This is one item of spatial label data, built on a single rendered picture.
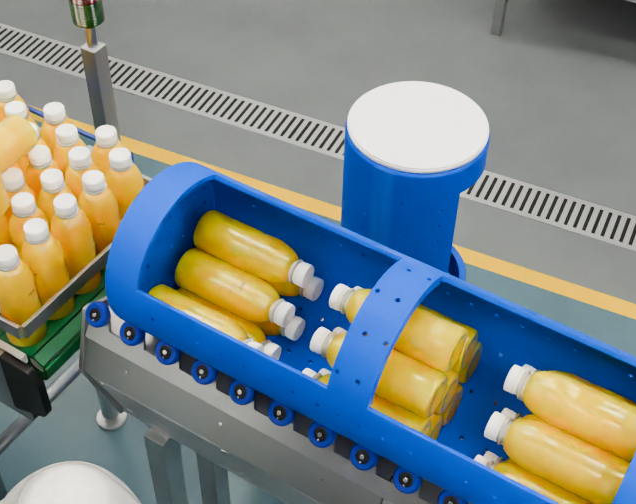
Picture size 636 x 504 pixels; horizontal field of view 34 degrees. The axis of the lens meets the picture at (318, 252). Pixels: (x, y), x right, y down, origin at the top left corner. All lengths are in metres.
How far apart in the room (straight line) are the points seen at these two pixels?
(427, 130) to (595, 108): 1.93
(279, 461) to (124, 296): 0.37
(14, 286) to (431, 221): 0.80
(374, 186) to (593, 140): 1.86
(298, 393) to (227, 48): 2.69
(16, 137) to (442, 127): 0.80
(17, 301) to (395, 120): 0.80
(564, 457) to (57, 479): 0.66
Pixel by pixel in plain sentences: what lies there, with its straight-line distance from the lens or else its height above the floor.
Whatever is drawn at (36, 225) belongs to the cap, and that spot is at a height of 1.10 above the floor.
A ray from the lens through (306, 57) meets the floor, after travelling 4.00.
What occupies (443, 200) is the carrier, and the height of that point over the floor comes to 0.95.
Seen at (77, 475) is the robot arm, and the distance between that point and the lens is 1.15.
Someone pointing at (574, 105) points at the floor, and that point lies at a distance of 3.89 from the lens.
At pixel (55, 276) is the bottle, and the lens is 1.80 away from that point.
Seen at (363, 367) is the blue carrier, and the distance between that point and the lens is 1.41.
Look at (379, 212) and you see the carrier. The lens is 2.02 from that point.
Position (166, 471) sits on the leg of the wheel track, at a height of 0.54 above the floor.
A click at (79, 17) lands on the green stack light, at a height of 1.18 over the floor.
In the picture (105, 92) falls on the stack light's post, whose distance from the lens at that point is 2.20.
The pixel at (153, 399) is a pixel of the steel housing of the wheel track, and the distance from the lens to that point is 1.80.
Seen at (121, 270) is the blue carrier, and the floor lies 1.15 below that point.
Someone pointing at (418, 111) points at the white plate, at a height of 1.04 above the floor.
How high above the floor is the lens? 2.30
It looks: 46 degrees down
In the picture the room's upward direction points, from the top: 1 degrees clockwise
